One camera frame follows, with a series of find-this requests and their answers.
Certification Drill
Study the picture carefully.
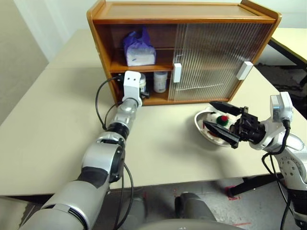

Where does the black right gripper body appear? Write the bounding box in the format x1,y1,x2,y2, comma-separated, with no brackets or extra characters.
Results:
230,105,266,144

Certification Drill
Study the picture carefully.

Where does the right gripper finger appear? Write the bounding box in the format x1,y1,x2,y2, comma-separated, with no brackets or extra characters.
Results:
202,120,241,149
209,101,243,115

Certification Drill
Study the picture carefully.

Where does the white jar blue label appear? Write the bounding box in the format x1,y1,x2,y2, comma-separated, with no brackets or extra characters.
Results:
153,71,168,94
139,73,148,94

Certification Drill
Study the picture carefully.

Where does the white plush toy green hat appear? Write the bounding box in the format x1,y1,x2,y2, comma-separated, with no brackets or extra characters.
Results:
203,111,237,139

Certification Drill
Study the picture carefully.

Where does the silver metal bowl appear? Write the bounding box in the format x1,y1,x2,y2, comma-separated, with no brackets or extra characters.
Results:
193,107,240,147

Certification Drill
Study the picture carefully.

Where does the white door handle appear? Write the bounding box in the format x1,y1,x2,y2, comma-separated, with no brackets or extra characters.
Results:
173,63,182,83
236,61,254,81

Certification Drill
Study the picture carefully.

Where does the purple tissue pack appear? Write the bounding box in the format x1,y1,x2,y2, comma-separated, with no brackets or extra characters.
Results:
123,26,156,67

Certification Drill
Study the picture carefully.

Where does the ribbed glass sliding door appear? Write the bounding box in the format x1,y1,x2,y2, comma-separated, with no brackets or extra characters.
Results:
167,23,272,103
178,23,274,101

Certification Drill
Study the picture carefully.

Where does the wooden cabinet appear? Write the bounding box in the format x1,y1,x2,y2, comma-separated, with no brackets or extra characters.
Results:
86,0,283,108

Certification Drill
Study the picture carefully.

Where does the black table leg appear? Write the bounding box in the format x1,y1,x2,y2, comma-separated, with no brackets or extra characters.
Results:
231,173,286,196

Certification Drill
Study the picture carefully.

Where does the dark grey rounded shape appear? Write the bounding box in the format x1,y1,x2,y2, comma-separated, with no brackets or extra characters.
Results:
175,191,216,222

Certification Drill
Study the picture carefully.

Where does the beige side table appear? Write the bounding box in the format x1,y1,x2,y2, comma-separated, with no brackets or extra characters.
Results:
267,27,307,80

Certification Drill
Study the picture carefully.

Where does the grey curved robot body edge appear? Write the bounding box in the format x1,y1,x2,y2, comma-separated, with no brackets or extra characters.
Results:
136,219,248,230

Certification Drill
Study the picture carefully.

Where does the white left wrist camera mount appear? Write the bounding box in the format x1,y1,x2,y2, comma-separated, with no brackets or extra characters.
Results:
121,70,142,106

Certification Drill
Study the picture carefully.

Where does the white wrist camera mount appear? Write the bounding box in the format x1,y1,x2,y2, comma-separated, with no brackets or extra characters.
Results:
249,92,294,153
121,70,142,106

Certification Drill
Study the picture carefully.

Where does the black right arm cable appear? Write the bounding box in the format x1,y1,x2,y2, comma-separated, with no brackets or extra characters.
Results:
261,117,295,230

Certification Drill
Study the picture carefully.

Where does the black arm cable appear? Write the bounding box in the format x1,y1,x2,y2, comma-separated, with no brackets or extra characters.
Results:
95,76,134,230
261,117,295,230

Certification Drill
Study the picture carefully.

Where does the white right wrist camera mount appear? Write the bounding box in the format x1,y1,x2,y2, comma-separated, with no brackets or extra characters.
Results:
249,92,294,153

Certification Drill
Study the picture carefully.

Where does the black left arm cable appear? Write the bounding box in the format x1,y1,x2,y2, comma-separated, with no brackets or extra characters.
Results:
95,76,134,230

